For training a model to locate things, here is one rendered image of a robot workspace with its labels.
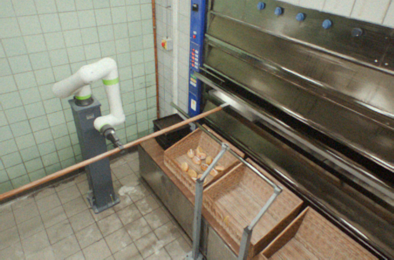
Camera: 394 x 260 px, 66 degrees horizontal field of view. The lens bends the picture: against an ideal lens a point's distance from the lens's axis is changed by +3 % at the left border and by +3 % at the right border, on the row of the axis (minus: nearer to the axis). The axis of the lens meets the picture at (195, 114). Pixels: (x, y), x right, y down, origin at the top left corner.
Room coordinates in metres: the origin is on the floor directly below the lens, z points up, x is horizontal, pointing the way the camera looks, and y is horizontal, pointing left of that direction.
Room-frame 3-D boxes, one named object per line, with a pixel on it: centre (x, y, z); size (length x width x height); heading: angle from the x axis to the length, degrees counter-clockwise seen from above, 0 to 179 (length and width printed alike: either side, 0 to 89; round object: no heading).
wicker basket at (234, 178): (1.52, -0.44, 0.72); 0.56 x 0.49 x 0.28; 37
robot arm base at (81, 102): (2.13, 0.96, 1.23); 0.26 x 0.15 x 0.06; 38
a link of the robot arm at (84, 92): (2.08, 0.93, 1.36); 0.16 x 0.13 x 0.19; 149
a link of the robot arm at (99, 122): (1.81, 0.69, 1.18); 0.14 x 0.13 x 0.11; 37
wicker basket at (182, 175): (1.98, -0.08, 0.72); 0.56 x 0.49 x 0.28; 39
